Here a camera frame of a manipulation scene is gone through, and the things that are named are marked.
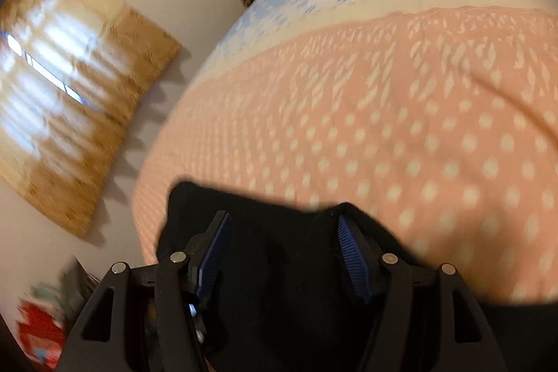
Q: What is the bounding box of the pink blue polka-dot bedspread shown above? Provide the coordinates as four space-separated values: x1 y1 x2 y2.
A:
133 0 557 303

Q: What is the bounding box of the red patterned item on floor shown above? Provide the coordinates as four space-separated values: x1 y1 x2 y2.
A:
17 299 66 370

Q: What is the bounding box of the gold curtain side window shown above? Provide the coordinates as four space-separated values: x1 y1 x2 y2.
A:
1 0 182 238

